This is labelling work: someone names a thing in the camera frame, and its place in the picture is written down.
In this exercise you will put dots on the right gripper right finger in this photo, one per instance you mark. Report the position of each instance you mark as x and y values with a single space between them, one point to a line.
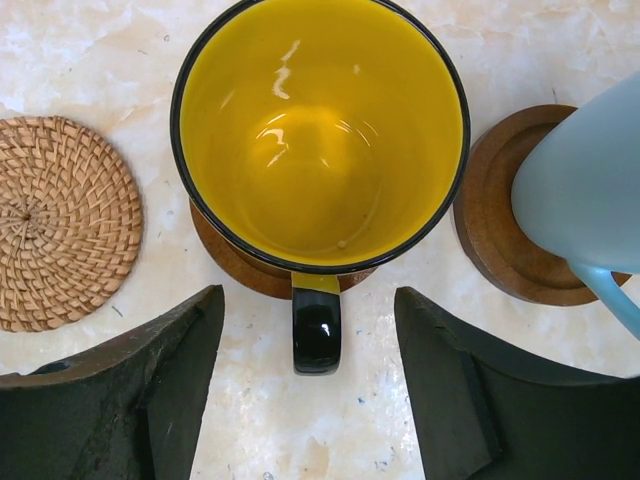
486 409

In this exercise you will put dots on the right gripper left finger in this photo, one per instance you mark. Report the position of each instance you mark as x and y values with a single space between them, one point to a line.
129 408

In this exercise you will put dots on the dark wooden coaster back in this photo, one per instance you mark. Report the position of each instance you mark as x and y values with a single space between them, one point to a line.
486 224

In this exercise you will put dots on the woven rattan coaster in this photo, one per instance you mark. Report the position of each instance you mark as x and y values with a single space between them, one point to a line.
71 222

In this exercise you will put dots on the white mug blue handle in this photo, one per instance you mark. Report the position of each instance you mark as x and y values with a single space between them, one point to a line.
576 195

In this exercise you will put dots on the amber yellow glass mug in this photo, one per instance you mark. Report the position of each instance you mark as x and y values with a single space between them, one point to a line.
321 138

